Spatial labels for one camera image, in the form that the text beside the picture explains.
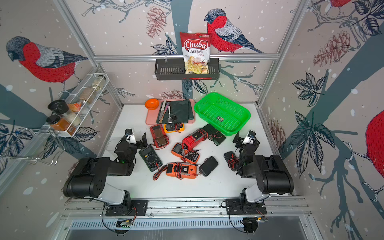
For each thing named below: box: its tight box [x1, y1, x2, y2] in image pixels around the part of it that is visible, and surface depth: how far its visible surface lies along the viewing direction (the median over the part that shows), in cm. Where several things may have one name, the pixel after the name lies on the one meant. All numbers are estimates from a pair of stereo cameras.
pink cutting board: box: [145, 99, 196, 126], surface depth 116 cm
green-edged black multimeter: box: [138, 144, 163, 172], surface depth 91 cm
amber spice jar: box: [46, 114, 76, 136], surface depth 62 cm
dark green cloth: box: [156, 99, 194, 124], surface depth 117 cm
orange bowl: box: [145, 98, 160, 110], surface depth 117 cm
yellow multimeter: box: [164, 122, 185, 134], surface depth 103 cm
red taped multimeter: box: [149, 124, 170, 148], surface depth 99 cm
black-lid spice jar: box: [47, 99, 69, 115], surface depth 63 cm
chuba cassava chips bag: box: [179, 32, 212, 75], surface depth 85 cm
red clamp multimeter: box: [182, 129, 209, 151], surface depth 93 cm
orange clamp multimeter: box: [153, 162, 197, 181], surface depth 85 cm
